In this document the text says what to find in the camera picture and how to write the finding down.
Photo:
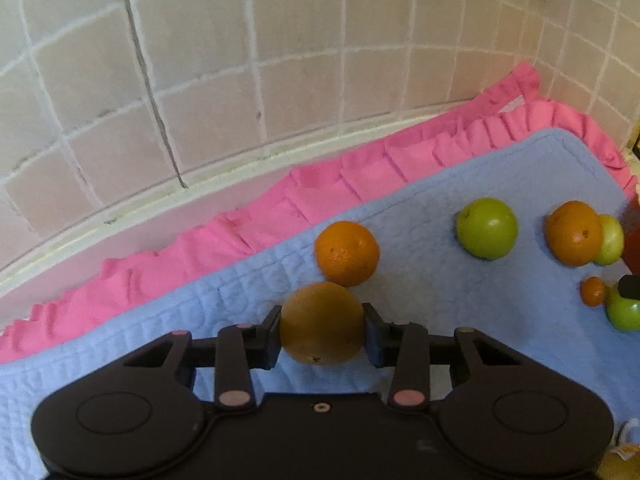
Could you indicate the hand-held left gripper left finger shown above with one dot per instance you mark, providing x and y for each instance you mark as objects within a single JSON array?
[{"x": 272, "y": 336}]

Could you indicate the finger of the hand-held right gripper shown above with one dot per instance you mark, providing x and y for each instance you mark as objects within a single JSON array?
[{"x": 630, "y": 288}]

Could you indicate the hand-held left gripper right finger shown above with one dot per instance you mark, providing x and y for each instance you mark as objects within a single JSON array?
[{"x": 372, "y": 336}]

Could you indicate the small tangerine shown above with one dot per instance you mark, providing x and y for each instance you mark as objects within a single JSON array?
[{"x": 593, "y": 292}]

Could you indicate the red tray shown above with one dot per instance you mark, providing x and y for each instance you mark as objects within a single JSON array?
[{"x": 633, "y": 242}]

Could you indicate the large orange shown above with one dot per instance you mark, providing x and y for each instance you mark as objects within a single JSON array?
[{"x": 320, "y": 322}]

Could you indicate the large green apple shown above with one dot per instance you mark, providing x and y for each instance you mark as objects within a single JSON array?
[{"x": 486, "y": 229}]

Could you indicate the yellow mango with sticker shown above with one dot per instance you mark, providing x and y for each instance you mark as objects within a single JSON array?
[{"x": 617, "y": 467}]

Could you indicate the blue quilted blanket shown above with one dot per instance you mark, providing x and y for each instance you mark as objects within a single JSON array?
[{"x": 450, "y": 300}]

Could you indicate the pink ruffled cloth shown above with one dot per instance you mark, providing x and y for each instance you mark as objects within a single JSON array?
[{"x": 200, "y": 245}]

